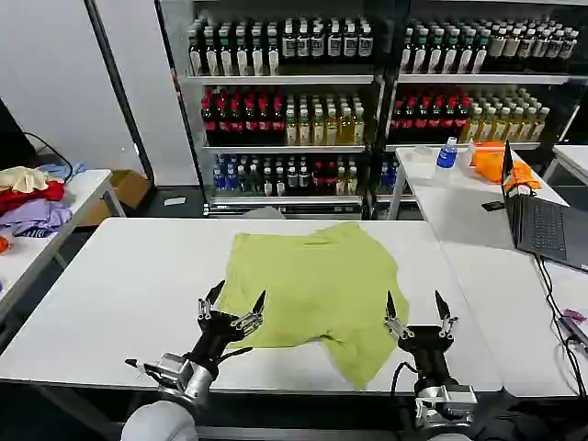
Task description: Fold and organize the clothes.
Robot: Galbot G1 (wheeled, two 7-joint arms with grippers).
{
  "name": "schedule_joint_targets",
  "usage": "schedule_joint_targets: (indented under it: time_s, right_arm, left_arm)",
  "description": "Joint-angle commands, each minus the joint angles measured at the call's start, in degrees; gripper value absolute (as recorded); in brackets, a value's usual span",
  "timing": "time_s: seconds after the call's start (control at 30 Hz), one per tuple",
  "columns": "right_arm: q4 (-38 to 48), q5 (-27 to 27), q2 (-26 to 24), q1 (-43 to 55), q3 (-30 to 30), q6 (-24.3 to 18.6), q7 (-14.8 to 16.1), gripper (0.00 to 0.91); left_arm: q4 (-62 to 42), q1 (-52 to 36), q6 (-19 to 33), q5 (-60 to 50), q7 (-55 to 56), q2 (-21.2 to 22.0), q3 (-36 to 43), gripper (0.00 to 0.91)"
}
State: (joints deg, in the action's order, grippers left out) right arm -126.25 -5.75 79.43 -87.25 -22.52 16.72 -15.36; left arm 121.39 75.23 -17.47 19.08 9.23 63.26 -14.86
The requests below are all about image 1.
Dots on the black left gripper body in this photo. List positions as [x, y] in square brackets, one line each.
[215, 335]

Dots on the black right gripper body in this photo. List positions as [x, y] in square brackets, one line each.
[427, 353]

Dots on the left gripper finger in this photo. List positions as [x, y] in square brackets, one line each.
[250, 321]
[206, 305]

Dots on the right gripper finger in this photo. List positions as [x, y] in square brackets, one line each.
[393, 321]
[445, 324]

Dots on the green shirt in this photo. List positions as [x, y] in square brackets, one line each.
[312, 285]

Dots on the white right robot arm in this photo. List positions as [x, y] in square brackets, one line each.
[448, 402]

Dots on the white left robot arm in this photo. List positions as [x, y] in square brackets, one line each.
[161, 420]

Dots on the grey chair back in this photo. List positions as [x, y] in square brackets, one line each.
[264, 213]

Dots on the small white flat item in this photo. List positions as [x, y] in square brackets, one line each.
[174, 200]

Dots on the small black device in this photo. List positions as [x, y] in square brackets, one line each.
[493, 206]

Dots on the pink purple small item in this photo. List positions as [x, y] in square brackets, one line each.
[574, 314]

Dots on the dark grey laptop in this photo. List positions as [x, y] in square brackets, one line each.
[546, 225]

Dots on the cardboard box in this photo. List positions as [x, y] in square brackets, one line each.
[126, 188]

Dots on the water bottle blue label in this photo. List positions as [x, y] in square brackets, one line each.
[446, 158]

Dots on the clear plastic bag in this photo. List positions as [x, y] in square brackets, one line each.
[466, 158]

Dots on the orange cloth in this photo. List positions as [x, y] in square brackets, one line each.
[494, 163]

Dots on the white tape roll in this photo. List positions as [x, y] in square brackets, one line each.
[423, 152]

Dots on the striped blue cloth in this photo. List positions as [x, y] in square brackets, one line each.
[34, 232]

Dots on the purple cloth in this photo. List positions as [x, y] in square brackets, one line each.
[39, 213]

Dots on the red cloth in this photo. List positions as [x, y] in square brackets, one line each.
[48, 190]

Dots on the light blue cloth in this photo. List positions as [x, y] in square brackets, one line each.
[64, 170]

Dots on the small orange item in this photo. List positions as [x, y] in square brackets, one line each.
[3, 244]

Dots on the shelf rack with bottles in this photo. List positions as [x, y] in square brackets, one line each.
[285, 105]
[478, 92]

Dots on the beige cloth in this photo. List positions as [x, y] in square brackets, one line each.
[23, 178]

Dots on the black slanted pole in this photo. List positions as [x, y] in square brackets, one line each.
[121, 96]

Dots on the black monitor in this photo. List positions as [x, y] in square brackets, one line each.
[11, 142]

